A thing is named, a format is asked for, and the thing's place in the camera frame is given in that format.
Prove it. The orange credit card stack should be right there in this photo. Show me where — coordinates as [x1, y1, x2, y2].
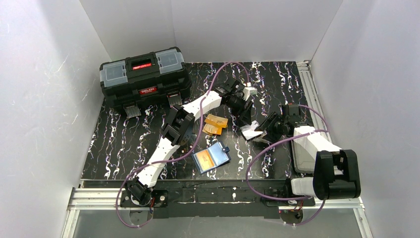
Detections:
[203, 114, 228, 135]

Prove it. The navy blue card holder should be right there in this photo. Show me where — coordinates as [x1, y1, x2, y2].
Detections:
[192, 142, 231, 174]

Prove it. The single orange credit card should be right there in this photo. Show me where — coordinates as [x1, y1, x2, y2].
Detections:
[195, 150, 215, 172]

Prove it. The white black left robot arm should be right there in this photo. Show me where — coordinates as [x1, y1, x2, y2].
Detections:
[124, 80, 257, 206]

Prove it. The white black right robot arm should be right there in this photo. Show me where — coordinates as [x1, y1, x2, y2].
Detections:
[253, 104, 361, 200]

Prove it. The white card stack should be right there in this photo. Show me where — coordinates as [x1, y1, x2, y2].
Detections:
[240, 120, 260, 141]

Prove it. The black red toolbox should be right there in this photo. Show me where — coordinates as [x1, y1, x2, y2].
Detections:
[100, 47, 192, 111]

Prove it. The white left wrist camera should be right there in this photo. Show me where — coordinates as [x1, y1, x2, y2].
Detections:
[242, 87, 258, 101]

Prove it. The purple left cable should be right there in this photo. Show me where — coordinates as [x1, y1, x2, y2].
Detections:
[115, 62, 252, 229]

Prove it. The purple cable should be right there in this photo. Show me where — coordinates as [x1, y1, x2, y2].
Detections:
[115, 62, 252, 229]
[245, 104, 330, 227]

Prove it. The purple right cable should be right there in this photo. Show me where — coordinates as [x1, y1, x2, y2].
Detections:
[245, 104, 330, 227]

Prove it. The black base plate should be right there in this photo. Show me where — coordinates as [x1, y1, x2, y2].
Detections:
[119, 179, 315, 219]

